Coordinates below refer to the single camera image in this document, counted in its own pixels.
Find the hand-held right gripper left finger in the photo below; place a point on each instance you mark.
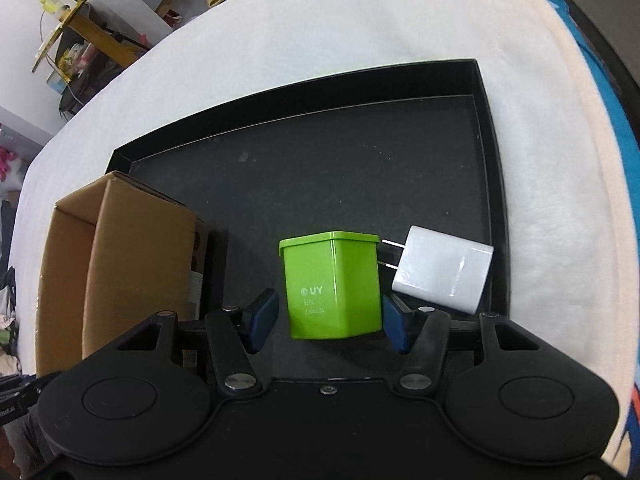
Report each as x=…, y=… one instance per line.
x=264, y=317

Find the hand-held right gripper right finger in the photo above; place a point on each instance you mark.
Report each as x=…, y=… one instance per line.
x=397, y=330

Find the green plastic box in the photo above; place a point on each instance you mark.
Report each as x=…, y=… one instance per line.
x=335, y=285

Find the brown cardboard box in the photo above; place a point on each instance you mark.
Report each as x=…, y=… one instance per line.
x=135, y=260

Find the black tray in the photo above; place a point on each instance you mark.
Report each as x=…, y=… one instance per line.
x=325, y=160

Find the white plug charger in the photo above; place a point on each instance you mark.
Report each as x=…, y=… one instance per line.
x=445, y=272

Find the pink plush toy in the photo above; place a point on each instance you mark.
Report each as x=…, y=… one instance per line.
x=5, y=160

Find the white blanket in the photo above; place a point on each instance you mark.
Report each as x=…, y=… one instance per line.
x=350, y=25

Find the yellow shelf rack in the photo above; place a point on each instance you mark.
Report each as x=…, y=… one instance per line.
x=95, y=35

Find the yellow-green bottle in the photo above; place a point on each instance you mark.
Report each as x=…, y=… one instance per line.
x=51, y=4

